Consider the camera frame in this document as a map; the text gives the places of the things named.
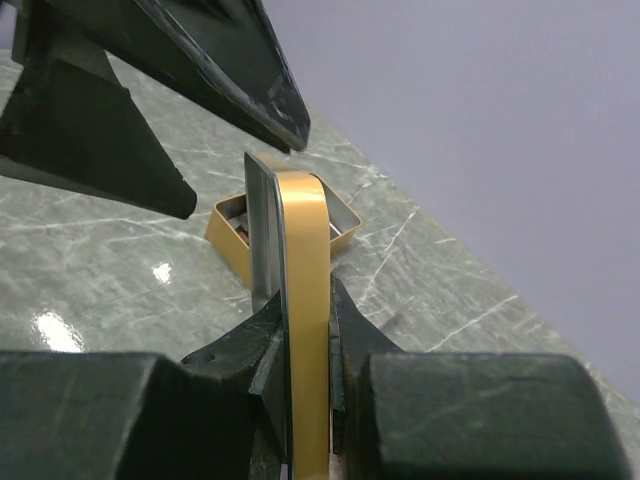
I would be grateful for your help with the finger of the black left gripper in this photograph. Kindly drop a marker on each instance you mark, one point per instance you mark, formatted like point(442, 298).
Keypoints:
point(222, 55)
point(69, 123)

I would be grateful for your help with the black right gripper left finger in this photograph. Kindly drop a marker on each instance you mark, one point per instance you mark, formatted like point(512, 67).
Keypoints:
point(220, 413)

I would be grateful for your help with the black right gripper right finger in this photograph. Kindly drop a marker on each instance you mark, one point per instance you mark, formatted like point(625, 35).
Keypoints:
point(463, 415)

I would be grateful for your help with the silver tin lid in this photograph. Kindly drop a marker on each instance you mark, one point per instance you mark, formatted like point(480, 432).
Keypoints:
point(289, 249)

